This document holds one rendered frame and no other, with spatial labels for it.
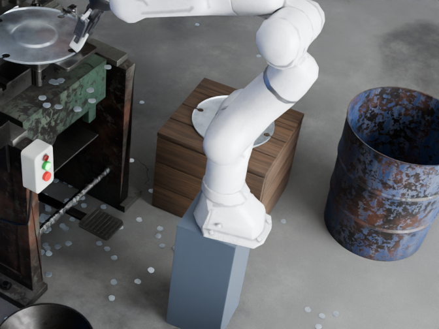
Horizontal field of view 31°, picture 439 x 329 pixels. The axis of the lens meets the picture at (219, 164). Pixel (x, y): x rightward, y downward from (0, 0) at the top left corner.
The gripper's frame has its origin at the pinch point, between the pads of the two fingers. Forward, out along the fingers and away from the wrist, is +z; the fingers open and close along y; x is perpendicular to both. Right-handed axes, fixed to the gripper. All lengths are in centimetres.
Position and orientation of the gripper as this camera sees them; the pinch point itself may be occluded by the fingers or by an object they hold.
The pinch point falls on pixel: (78, 40)
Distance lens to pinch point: 224.7
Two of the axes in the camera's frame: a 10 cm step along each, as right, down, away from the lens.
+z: -4.8, 5.1, 7.1
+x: -7.5, -6.6, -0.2
